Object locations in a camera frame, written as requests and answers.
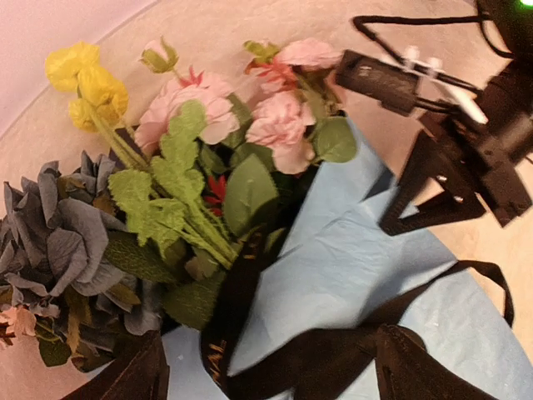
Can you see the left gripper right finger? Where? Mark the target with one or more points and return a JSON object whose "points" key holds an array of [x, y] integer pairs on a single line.
{"points": [[405, 370]]}

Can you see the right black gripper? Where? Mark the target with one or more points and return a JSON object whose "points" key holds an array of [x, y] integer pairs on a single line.
{"points": [[458, 168]]}

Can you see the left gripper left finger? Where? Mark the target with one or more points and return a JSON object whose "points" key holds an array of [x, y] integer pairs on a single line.
{"points": [[141, 372]]}

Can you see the black ribbon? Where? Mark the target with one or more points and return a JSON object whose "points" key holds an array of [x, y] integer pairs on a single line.
{"points": [[318, 363]]}

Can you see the blue wrapping paper sheet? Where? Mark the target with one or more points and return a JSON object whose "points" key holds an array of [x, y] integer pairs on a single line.
{"points": [[337, 267]]}

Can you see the yellow fake flower stem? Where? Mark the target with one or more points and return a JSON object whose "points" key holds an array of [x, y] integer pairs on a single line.
{"points": [[160, 189]]}

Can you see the pink fake rose bunch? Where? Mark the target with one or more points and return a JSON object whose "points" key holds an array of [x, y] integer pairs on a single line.
{"points": [[297, 114]]}

